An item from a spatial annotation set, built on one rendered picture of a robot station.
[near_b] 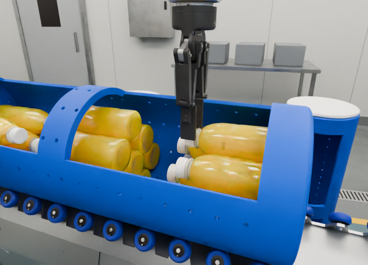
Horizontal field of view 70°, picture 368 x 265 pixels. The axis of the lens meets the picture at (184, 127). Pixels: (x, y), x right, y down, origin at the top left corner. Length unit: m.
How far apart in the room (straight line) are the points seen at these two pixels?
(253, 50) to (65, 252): 2.78
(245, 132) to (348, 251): 0.35
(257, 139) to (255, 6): 3.46
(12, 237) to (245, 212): 0.61
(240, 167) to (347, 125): 0.78
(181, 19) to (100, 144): 0.28
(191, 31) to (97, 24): 4.08
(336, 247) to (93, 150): 0.54
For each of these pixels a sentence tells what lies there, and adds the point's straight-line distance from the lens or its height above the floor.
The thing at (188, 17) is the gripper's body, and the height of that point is 1.37.
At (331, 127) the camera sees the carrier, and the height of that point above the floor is 0.99.
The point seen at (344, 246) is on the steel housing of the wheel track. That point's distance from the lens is 0.70.
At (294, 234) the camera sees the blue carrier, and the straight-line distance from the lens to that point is 0.41.
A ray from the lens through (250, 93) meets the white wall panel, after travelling 4.00.
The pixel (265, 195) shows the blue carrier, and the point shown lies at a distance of 0.39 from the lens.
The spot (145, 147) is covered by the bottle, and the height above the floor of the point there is 1.09.
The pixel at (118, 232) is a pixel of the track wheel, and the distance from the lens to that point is 0.60.
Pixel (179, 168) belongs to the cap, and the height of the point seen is 1.12.
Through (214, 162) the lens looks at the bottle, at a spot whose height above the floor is 1.14.
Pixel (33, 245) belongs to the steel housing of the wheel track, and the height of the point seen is 0.87.
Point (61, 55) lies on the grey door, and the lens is 4.88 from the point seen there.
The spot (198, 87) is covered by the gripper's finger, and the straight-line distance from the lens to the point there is 0.52.
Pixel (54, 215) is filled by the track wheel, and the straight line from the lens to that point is 0.69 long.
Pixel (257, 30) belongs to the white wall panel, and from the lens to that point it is 3.88.
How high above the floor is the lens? 1.37
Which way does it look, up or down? 22 degrees down
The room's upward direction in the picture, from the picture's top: straight up
